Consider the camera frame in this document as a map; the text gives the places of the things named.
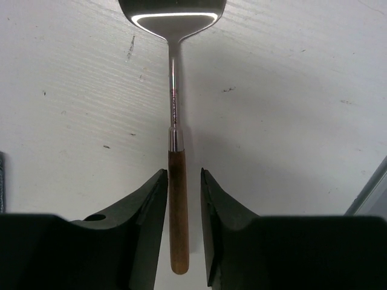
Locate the floral leaf pattern tray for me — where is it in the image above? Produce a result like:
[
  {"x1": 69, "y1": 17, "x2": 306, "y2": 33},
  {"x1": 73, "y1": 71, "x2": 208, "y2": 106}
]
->
[{"x1": 345, "y1": 158, "x2": 387, "y2": 220}]

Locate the metal spatula with wooden handle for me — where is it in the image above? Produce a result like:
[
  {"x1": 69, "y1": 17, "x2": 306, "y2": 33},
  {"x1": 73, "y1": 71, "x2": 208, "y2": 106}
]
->
[{"x1": 119, "y1": 1, "x2": 226, "y2": 275}]

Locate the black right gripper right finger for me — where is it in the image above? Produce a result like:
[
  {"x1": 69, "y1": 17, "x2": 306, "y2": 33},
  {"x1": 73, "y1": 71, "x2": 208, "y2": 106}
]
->
[{"x1": 201, "y1": 169, "x2": 386, "y2": 289}]

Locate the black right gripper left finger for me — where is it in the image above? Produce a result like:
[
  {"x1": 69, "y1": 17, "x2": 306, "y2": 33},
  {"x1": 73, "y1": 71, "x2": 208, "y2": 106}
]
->
[{"x1": 1, "y1": 169, "x2": 168, "y2": 289}]

